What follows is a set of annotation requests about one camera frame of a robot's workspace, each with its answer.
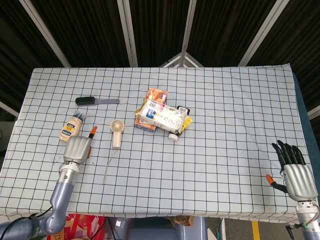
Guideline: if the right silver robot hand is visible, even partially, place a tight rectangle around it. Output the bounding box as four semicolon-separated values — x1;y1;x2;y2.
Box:
265;139;319;202

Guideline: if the grid pattern tablecloth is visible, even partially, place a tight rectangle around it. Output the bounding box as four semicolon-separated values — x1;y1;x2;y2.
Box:
0;62;320;224

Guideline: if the white cap dark bottle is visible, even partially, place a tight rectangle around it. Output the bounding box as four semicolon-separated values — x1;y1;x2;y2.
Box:
167;130;181;142

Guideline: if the orange snack box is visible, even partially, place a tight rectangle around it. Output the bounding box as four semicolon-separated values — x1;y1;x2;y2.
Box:
135;87;168;133

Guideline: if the mayonnaise squeeze bottle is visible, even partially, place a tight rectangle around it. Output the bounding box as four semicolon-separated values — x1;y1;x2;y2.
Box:
59;111;85;144

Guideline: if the brown paper bag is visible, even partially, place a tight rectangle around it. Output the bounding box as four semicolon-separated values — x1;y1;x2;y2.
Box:
166;215;195;228

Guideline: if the yellow snack packet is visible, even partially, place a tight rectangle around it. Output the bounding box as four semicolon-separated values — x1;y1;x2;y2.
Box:
180;116;194;133

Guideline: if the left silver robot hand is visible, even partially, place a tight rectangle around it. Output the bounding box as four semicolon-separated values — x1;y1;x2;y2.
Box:
62;125;98;165

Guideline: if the grey fan wrist strap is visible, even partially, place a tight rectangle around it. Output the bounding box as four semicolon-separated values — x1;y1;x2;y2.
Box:
103;148;117;185

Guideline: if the black grey cleaning brush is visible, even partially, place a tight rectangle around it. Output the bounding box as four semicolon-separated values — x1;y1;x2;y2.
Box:
75;96;121;107

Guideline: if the beige handheld fan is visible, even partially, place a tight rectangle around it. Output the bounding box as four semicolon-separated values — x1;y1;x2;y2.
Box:
110;119;126;150

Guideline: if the white toothpaste box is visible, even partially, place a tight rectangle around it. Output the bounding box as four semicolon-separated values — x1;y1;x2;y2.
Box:
138;98;190;136

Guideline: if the red patterned bag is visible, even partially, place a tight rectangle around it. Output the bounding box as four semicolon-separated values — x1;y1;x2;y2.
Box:
48;213;107;240

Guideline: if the white metal frame stand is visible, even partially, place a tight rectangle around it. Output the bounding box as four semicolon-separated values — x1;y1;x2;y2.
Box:
159;52;205;68

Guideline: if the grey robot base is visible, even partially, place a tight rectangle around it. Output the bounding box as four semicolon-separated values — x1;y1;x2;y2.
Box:
107;216;207;240

